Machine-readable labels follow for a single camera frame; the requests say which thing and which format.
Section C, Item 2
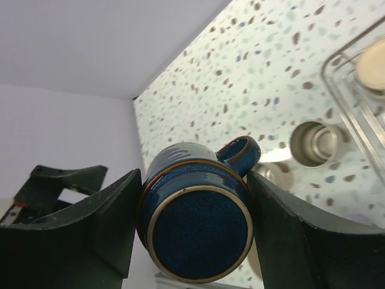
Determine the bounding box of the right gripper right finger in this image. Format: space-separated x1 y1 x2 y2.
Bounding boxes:
247 172 384 288

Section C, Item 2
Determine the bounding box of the centre steel tumbler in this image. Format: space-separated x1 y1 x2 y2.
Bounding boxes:
254 162 294 191

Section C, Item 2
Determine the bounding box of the steel tumbler cork band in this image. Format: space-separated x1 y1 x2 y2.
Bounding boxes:
356 38 384 103

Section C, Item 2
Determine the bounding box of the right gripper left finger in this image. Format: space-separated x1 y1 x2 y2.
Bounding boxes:
1 169 141 288

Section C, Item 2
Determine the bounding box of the right steel tumbler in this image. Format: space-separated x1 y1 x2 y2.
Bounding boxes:
289 120 351 169

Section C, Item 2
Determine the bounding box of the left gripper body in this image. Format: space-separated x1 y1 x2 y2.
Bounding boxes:
1 165 108 226

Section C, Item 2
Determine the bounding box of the steel tumbler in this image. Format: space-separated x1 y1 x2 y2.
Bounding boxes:
254 162 294 191
289 120 351 169

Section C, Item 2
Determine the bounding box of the dark blue ceramic mug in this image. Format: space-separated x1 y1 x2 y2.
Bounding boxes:
136 135 261 284

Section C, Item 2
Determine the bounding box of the wire dish rack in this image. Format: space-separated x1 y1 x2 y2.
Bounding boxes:
321 17 384 183

